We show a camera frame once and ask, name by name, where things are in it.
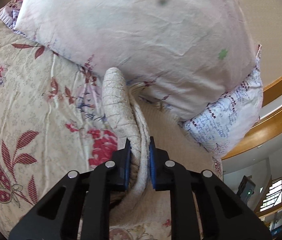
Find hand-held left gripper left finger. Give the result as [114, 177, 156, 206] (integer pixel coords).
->
[8, 137, 132, 240]

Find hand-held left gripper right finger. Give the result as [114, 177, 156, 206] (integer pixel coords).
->
[149, 136, 272, 240]

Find beige cable knit sweater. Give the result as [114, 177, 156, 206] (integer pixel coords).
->
[78, 67, 224, 233]

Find white lavender print pillow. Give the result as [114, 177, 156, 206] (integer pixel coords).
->
[178, 44, 265, 154]

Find black device with green light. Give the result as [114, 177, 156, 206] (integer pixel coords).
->
[236, 175, 256, 203]

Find floral bed sheet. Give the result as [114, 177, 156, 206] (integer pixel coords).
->
[0, 0, 225, 240]

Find wooden stair railing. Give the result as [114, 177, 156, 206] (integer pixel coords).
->
[255, 172, 282, 221]

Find white tree print pillow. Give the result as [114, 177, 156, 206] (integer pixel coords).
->
[0, 0, 264, 124]

